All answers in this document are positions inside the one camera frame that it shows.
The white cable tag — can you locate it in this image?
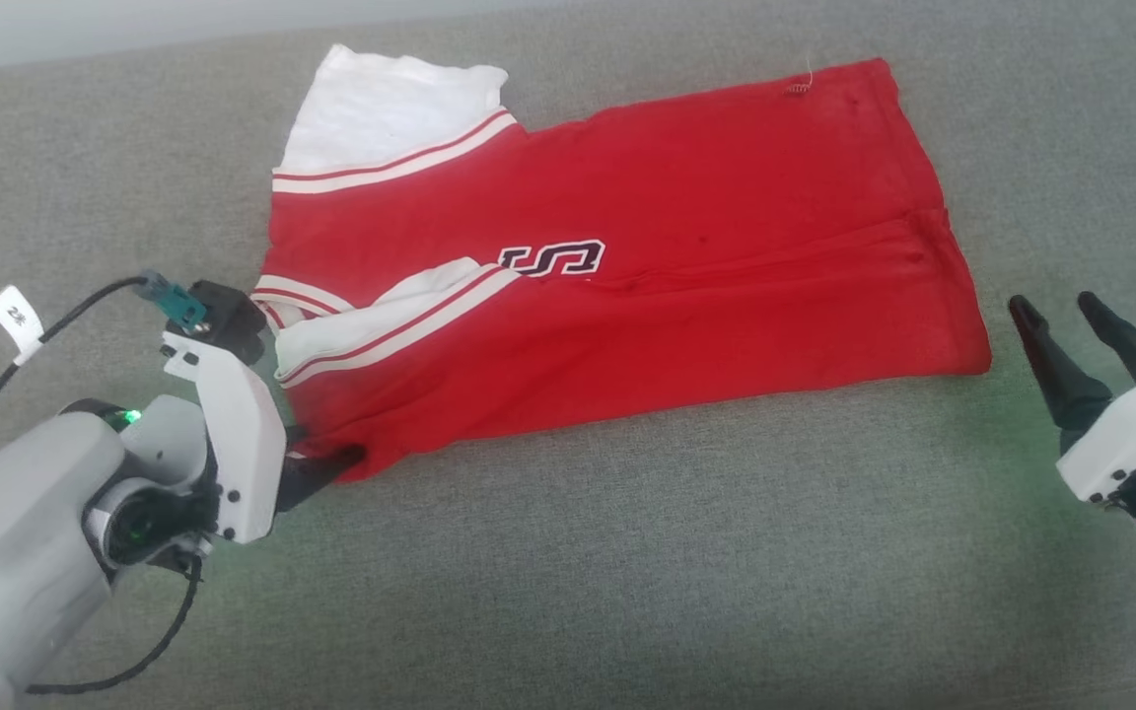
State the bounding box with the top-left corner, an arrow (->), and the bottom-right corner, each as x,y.
0,284 -> 44,364

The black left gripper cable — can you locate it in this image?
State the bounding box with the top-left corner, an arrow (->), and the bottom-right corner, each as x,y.
26,557 -> 204,696

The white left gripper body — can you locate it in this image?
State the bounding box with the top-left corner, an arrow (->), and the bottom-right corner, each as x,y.
162,331 -> 287,545

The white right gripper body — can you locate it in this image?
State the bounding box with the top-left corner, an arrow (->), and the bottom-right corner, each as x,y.
1056,358 -> 1136,506

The teal left cable connector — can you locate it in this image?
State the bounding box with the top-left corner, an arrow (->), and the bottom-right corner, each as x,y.
134,271 -> 209,334

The red and white garment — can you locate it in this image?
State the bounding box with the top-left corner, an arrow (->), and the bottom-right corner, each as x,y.
250,43 -> 993,484

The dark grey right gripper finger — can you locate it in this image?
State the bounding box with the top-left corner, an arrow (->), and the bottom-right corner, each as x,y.
1078,291 -> 1136,386
1008,294 -> 1116,455

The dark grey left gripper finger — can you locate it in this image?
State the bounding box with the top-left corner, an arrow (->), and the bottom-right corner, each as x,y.
276,444 -> 369,516

